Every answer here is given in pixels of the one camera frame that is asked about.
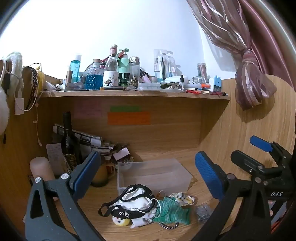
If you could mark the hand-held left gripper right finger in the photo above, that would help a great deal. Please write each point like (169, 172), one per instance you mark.
(208, 173)

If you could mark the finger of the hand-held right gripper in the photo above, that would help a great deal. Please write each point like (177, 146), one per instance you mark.
(260, 143)
(245, 162)

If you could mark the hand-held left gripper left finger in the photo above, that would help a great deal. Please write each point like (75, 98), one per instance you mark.
(85, 171)

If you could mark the floral fabric scrunchie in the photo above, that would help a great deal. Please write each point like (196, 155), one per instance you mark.
(182, 198)

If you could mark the scouring sponge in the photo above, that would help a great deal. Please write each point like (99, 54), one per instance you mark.
(204, 212)

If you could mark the green knitted cloth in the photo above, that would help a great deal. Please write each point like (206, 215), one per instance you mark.
(173, 210)

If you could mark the clear plastic storage box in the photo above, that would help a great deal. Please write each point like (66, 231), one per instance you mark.
(150, 171)

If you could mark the yellow round puff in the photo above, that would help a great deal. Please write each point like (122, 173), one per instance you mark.
(121, 222)

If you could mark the brown mug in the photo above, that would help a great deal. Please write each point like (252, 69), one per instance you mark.
(101, 176)

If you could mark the dark wine bottle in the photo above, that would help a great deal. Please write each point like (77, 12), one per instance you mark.
(69, 148)

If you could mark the rolled newspaper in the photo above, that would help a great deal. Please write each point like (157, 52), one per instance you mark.
(87, 138)

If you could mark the handwritten paper note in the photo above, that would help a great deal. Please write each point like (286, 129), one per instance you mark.
(54, 155)

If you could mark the white paper tag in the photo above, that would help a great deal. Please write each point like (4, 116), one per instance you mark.
(122, 153)

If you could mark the pink sticky note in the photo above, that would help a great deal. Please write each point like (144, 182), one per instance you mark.
(87, 110)

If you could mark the orange sticky note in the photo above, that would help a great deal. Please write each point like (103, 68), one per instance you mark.
(128, 118)

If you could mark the green sticky note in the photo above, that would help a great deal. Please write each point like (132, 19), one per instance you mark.
(124, 109)

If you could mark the blue and white box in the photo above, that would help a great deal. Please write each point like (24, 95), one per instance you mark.
(215, 84)

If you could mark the pink striped curtain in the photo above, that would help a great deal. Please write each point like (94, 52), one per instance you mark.
(252, 69)

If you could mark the orange highlighter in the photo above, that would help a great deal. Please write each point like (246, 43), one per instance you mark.
(203, 86)

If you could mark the red pen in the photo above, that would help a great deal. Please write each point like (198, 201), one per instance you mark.
(193, 91)

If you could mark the small glass jar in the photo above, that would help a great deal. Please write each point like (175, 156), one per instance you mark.
(200, 80)

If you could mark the brown pen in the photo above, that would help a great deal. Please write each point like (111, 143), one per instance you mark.
(113, 88)

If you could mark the white earbuds case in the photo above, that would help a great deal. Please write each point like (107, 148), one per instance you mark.
(54, 86)

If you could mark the glass jar of blue beads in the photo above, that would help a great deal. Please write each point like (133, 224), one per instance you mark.
(94, 81)

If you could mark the white charger adapter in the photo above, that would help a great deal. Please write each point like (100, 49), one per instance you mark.
(19, 106)

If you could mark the clear cylinder container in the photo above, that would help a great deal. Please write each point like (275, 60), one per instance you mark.
(202, 70)

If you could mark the wooden shelf board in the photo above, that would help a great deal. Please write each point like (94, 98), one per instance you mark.
(138, 94)

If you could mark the nail polish bottle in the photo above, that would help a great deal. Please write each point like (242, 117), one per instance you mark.
(182, 83)

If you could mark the brown cosmetic tube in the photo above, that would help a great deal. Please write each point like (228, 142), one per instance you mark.
(69, 78)

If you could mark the black patterned headband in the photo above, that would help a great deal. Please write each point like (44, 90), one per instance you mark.
(34, 85)

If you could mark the small dark ink bottle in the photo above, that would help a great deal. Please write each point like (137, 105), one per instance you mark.
(126, 80)

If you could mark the clear glass bottle illustrated label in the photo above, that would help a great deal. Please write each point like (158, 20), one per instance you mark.
(111, 74)

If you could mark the yellow hanging item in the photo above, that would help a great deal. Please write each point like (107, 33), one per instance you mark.
(41, 80)

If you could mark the blue toner bottle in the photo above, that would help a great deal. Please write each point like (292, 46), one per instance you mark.
(75, 69)

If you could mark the flat clear plastic case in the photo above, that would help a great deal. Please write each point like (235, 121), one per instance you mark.
(149, 86)

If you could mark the pink cosmetic tube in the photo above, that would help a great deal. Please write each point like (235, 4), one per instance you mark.
(144, 76)

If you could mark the clear bottle silver cap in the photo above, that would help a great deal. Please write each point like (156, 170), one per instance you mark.
(134, 68)

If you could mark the green pump bottle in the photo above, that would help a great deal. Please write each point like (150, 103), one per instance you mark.
(124, 63)

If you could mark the toothbrush package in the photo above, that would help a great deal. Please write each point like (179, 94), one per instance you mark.
(161, 64)

